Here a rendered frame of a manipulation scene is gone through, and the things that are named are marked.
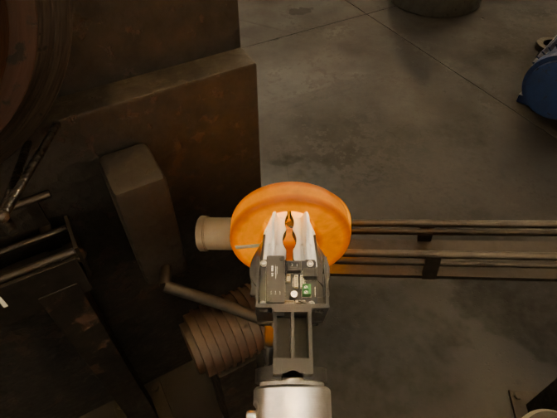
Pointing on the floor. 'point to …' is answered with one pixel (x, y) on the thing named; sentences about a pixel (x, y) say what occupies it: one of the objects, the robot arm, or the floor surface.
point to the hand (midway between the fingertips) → (288, 211)
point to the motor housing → (226, 351)
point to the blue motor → (542, 83)
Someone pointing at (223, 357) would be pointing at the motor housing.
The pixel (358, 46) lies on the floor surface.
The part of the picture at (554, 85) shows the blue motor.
